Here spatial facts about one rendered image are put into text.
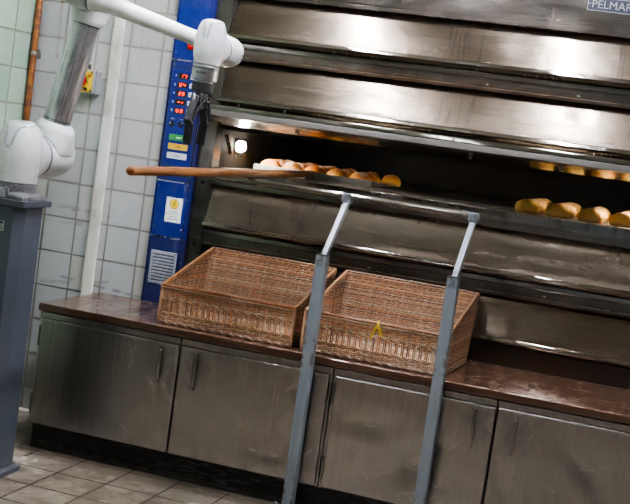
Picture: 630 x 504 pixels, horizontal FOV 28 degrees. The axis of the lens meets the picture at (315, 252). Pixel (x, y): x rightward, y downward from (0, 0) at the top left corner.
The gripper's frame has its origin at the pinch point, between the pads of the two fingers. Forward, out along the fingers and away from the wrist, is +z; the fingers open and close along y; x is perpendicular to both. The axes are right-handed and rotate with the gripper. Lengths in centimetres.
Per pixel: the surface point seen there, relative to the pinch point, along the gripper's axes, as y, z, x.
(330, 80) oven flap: -91, -31, 20
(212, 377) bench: -34, 87, 10
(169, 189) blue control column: -88, 25, -39
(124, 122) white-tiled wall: -93, 1, -66
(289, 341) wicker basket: -37, 68, 36
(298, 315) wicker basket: -42, 58, 36
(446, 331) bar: -25, 50, 94
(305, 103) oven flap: -87, -20, 13
